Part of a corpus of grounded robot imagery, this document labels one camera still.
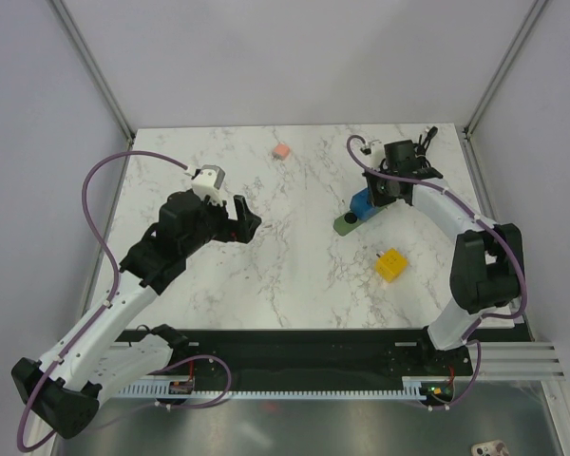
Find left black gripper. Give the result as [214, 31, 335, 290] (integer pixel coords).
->
[181, 192, 260, 257]

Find blue plug cube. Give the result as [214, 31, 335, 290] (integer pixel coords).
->
[350, 188, 378, 222]

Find green power strip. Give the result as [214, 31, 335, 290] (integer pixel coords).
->
[332, 209, 377, 237]

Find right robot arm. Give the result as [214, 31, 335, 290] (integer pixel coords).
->
[360, 140, 528, 374]

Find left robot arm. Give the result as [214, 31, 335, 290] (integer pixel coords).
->
[11, 190, 261, 439]

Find yellow plug cube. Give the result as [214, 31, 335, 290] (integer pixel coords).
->
[374, 249, 408, 283]

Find pink plug cube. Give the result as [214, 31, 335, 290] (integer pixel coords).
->
[272, 142, 291, 161]

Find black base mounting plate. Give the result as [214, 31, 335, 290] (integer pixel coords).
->
[104, 325, 533, 396]

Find black power strip cable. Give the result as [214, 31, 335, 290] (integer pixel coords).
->
[412, 124, 440, 167]

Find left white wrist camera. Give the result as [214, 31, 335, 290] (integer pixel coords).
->
[184, 164, 225, 207]

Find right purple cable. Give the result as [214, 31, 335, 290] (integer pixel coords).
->
[345, 134, 528, 409]

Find purple cable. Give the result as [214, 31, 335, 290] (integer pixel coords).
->
[345, 134, 528, 409]
[16, 150, 196, 450]

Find white slotted cable duct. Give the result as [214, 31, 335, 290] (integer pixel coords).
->
[108, 375, 471, 401]

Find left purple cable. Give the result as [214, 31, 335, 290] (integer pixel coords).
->
[16, 150, 196, 450]

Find right aluminium frame post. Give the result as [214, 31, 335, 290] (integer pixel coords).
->
[462, 0, 551, 142]

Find aluminium frame post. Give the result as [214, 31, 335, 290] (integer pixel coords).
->
[462, 0, 551, 142]
[47, 0, 136, 145]

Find left aluminium frame post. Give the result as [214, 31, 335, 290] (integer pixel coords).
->
[47, 0, 136, 145]

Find smartphone with camera lenses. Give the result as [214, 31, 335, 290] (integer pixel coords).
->
[471, 440, 510, 456]

